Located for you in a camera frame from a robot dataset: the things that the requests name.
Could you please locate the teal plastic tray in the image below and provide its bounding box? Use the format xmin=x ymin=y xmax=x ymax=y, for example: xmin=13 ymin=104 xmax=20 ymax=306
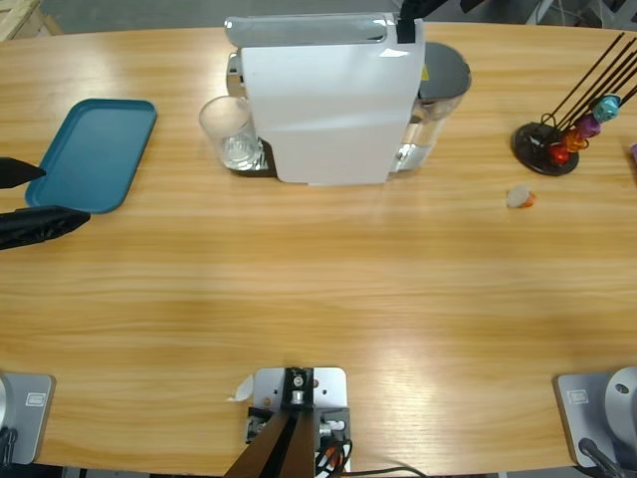
xmin=24 ymin=98 xmax=159 ymax=215

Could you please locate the clear glass cup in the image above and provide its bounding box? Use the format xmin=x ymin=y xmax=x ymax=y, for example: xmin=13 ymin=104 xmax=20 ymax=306
xmin=198 ymin=96 xmax=264 ymax=171

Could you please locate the white capsule coffee machine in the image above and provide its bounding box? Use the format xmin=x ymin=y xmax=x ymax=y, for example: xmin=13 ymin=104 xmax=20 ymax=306
xmin=222 ymin=11 xmax=427 ymax=188

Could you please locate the black base cable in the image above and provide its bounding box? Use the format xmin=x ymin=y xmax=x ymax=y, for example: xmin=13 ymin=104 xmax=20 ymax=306
xmin=578 ymin=436 xmax=626 ymax=478
xmin=0 ymin=425 xmax=20 ymax=465

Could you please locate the grey metal stool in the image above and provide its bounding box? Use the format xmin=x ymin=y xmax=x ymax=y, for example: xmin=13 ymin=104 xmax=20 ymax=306
xmin=525 ymin=0 xmax=563 ymax=26

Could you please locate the white mount block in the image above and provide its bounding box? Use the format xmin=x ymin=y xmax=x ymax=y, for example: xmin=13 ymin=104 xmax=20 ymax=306
xmin=246 ymin=366 xmax=353 ymax=473

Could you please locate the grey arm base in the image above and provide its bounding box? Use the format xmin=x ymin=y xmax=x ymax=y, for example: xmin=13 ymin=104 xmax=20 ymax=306
xmin=0 ymin=371 xmax=58 ymax=465
xmin=554 ymin=366 xmax=637 ymax=469

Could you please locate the dark camera post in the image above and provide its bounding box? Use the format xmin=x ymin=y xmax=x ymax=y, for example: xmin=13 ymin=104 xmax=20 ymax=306
xmin=222 ymin=366 xmax=319 ymax=478

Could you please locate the gold orange coffee capsule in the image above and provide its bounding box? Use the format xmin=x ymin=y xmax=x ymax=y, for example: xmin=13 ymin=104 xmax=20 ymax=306
xmin=562 ymin=128 xmax=590 ymax=153

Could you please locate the black capsule holder with rods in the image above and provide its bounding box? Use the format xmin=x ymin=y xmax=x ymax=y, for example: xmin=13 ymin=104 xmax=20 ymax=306
xmin=511 ymin=32 xmax=637 ymax=176

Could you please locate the thin black cable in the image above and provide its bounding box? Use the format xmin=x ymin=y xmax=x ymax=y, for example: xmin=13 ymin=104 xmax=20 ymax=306
xmin=347 ymin=465 xmax=429 ymax=478

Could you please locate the metal drip tray grille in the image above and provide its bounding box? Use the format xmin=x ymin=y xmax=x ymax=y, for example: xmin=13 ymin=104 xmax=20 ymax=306
xmin=232 ymin=138 xmax=278 ymax=179

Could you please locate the white paper tag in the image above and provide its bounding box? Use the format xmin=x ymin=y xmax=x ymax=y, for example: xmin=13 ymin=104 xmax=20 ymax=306
xmin=227 ymin=375 xmax=256 ymax=402

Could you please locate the purple coffee capsule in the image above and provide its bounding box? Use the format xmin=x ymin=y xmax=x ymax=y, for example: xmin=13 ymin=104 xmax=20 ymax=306
xmin=578 ymin=113 xmax=605 ymax=138

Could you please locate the orange white wire bundle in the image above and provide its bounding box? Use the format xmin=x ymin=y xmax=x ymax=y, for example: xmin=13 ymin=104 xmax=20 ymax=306
xmin=314 ymin=437 xmax=355 ymax=474

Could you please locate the teal coffee capsule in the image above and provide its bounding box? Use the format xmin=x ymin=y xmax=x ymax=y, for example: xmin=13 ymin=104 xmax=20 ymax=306
xmin=594 ymin=95 xmax=622 ymax=122

